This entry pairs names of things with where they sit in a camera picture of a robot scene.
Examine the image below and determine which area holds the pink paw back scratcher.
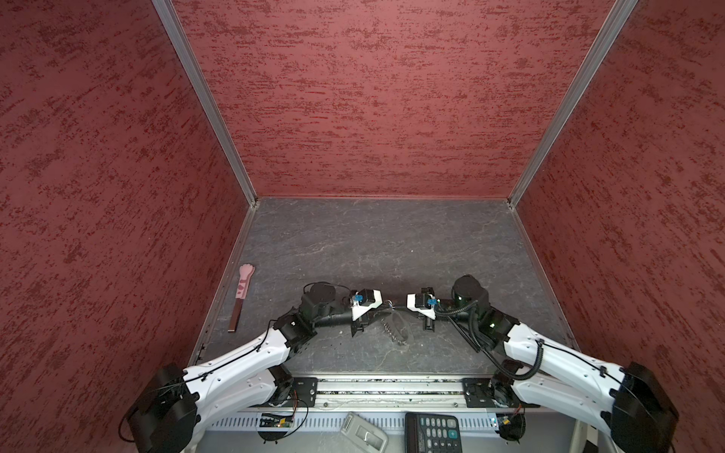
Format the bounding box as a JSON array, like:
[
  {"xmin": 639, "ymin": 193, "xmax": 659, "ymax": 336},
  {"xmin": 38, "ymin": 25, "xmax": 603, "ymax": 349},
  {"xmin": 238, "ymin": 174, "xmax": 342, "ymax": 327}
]
[{"xmin": 228, "ymin": 263, "xmax": 256, "ymax": 333}]

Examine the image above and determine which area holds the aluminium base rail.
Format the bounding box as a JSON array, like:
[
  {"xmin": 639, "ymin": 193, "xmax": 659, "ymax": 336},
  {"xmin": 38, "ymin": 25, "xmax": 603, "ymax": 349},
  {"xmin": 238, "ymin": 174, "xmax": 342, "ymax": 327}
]
[{"xmin": 248, "ymin": 373, "xmax": 610, "ymax": 411}]

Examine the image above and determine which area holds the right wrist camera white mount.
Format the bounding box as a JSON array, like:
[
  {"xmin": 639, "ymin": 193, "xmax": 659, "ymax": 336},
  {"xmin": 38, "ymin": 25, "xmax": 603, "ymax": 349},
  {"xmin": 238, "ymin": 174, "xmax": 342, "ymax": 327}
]
[{"xmin": 406, "ymin": 287, "xmax": 439, "ymax": 319}]

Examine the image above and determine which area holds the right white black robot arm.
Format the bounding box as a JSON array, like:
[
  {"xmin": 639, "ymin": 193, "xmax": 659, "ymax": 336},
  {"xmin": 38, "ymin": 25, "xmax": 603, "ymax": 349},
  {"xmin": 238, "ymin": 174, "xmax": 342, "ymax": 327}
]
[{"xmin": 405, "ymin": 275, "xmax": 679, "ymax": 452}]

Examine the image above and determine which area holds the grey plastic device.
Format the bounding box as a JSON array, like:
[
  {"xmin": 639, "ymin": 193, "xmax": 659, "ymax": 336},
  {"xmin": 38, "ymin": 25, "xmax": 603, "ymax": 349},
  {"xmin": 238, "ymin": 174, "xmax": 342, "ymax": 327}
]
[{"xmin": 340, "ymin": 413, "xmax": 389, "ymax": 453}]

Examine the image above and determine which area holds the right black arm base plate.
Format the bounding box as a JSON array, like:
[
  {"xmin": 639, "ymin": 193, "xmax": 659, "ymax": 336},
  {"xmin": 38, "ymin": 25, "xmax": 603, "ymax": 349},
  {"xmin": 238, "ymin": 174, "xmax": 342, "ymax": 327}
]
[{"xmin": 462, "ymin": 377, "xmax": 538, "ymax": 410}]

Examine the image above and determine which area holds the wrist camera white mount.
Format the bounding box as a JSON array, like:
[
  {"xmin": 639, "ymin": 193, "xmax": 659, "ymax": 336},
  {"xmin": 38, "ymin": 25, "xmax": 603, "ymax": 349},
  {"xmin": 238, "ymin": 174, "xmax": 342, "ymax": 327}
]
[
  {"xmin": 406, "ymin": 287, "xmax": 439, "ymax": 319},
  {"xmin": 349, "ymin": 289, "xmax": 383, "ymax": 321}
]

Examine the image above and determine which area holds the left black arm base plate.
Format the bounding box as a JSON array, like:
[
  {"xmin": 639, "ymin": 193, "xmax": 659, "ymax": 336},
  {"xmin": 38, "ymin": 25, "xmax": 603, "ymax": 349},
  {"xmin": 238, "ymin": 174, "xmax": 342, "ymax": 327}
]
[{"xmin": 268, "ymin": 377, "xmax": 319, "ymax": 409}]

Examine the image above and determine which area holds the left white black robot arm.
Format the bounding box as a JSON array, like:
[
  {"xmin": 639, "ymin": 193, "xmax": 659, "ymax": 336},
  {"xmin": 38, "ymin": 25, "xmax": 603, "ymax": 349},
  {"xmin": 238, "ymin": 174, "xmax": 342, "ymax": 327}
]
[{"xmin": 118, "ymin": 282, "xmax": 393, "ymax": 452}]

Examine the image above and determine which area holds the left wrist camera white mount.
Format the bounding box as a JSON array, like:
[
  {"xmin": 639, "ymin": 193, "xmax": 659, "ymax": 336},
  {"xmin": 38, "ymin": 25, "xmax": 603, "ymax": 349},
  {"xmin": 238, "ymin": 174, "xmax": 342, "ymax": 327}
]
[{"xmin": 349, "ymin": 289, "xmax": 383, "ymax": 321}]

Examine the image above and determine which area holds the black desk calculator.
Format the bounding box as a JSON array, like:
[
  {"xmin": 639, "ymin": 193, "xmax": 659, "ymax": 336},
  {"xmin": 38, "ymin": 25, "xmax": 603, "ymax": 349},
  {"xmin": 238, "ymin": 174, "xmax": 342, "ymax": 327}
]
[{"xmin": 404, "ymin": 413, "xmax": 463, "ymax": 453}]

